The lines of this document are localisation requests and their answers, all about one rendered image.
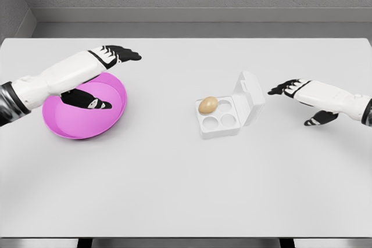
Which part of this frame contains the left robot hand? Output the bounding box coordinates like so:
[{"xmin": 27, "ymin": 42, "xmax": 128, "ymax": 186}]
[{"xmin": 39, "ymin": 45, "xmax": 143, "ymax": 112}]

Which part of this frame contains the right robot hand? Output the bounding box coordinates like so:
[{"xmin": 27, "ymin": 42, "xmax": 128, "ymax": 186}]
[{"xmin": 267, "ymin": 78, "xmax": 355, "ymax": 127}]

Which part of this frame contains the brown egg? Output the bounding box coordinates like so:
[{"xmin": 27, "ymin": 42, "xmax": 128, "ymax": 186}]
[{"xmin": 198, "ymin": 96, "xmax": 219, "ymax": 114}]

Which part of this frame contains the pink round plate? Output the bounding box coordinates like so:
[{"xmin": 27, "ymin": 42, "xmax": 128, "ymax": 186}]
[{"xmin": 42, "ymin": 71, "xmax": 128, "ymax": 142}]

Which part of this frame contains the white egg box with lid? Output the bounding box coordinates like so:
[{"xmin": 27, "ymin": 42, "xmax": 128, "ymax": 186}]
[{"xmin": 195, "ymin": 70, "xmax": 266, "ymax": 141}]

